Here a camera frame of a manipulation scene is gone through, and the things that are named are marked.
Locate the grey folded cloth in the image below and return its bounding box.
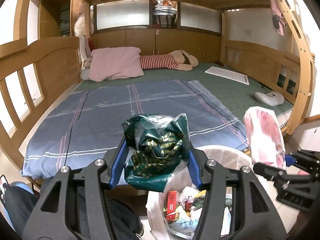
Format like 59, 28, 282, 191
80, 68, 90, 81

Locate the red cardboard box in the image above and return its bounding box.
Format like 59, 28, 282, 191
166, 191, 180, 222

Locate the person's right hand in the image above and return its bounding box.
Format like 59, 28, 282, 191
298, 170, 310, 176

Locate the wooden bed frame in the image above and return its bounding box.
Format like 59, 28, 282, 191
1, 0, 315, 170

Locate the white flat board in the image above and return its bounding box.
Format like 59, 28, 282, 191
205, 66, 249, 85

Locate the white electric device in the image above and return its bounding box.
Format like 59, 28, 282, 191
254, 91, 285, 107

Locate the dark green bag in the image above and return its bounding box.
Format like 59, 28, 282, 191
122, 113, 190, 192

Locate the white trash bag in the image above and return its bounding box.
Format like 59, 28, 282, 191
145, 145, 252, 239

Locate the pink plastic bag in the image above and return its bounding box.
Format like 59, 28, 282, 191
244, 106, 286, 170

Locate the striped plush doll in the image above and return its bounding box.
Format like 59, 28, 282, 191
140, 50, 199, 71

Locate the green bed mat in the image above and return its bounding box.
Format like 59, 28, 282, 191
73, 62, 295, 120

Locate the blue plaid blanket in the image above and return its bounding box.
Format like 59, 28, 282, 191
21, 80, 248, 179

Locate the pink pillow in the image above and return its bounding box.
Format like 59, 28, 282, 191
88, 47, 144, 82

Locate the green snack wrapper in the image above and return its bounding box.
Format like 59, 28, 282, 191
192, 195, 206, 209

